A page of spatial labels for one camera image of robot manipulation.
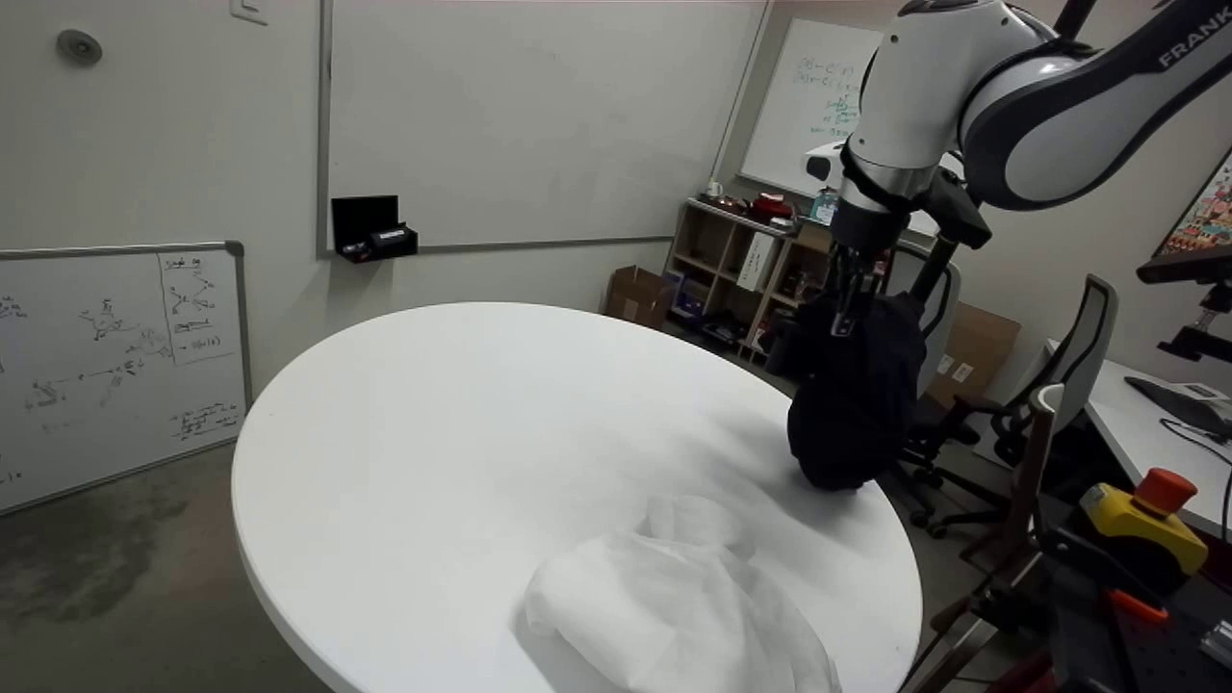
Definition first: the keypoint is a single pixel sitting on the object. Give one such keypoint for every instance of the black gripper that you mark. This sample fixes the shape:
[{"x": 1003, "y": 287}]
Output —
[{"x": 869, "y": 251}]

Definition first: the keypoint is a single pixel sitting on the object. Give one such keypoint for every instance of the black cloth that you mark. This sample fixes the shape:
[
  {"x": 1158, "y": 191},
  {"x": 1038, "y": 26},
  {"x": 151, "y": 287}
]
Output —
[{"x": 850, "y": 408}]

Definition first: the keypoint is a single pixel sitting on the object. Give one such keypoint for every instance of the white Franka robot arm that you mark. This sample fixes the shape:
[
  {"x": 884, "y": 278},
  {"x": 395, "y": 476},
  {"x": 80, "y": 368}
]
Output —
[{"x": 1066, "y": 117}]

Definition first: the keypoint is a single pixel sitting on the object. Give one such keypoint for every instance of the white cloth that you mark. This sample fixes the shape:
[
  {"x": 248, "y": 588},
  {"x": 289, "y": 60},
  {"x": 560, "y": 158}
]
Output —
[{"x": 669, "y": 618}]

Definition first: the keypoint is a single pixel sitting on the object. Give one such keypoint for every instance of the black office chair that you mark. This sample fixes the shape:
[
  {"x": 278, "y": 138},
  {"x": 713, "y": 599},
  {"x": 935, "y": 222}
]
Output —
[{"x": 939, "y": 371}]

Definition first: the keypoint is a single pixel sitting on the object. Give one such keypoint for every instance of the red item on shelf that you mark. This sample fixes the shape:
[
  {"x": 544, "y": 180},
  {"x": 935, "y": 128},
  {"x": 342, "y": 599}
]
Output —
[{"x": 773, "y": 206}]

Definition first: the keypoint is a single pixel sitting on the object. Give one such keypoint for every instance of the flat cardboard box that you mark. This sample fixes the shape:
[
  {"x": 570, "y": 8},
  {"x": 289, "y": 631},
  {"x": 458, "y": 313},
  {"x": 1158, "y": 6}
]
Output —
[{"x": 976, "y": 352}]

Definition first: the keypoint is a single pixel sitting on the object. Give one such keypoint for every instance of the wooden shelf unit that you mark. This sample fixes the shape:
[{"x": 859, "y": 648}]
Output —
[{"x": 719, "y": 255}]

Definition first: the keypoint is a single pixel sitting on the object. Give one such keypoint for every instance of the small cardboard box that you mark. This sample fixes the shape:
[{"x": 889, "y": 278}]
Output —
[{"x": 638, "y": 294}]

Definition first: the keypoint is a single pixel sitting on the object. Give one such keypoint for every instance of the grey mesh office chair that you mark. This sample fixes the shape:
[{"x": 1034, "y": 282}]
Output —
[{"x": 1085, "y": 349}]

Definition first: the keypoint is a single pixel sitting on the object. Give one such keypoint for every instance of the white desk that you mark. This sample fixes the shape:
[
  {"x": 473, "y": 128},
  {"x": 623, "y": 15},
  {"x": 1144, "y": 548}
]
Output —
[{"x": 1136, "y": 437}]

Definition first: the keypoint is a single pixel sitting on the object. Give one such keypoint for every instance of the dark keyboard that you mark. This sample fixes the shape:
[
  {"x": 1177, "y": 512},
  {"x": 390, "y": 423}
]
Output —
[{"x": 1188, "y": 402}]

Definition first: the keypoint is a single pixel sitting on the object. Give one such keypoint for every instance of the yellow emergency stop red button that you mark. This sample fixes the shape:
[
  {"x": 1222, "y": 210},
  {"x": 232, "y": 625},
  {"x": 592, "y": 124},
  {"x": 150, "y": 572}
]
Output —
[{"x": 1142, "y": 521}]

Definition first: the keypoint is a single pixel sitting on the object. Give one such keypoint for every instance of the computer monitor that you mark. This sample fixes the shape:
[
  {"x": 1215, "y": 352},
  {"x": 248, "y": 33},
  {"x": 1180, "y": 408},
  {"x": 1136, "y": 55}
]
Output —
[{"x": 1207, "y": 226}]

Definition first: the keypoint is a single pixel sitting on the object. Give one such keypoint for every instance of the black box on whiteboard tray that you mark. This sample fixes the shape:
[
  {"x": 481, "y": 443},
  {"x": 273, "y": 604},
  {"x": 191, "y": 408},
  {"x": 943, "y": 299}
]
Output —
[{"x": 369, "y": 226}]

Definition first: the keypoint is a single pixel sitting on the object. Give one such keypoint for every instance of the whiteboard with drawings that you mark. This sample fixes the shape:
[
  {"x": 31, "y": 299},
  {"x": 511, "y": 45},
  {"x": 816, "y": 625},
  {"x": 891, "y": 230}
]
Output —
[{"x": 102, "y": 371}]

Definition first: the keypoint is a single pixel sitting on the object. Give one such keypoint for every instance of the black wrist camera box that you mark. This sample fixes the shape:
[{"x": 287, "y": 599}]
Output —
[{"x": 955, "y": 212}]

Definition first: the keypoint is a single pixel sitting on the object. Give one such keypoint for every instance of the grey metal post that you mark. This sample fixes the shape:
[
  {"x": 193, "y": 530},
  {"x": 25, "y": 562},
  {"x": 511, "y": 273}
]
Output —
[{"x": 1040, "y": 463}]

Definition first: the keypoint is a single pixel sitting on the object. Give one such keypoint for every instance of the black monitor mount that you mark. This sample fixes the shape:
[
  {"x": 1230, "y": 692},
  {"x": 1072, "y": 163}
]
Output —
[{"x": 1198, "y": 336}]

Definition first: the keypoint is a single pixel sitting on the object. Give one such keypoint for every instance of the large wall whiteboard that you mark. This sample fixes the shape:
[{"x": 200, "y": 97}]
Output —
[{"x": 542, "y": 117}]

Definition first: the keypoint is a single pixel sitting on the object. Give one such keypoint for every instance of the round wall sensor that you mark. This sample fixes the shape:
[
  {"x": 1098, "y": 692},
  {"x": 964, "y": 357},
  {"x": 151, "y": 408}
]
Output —
[{"x": 80, "y": 47}]

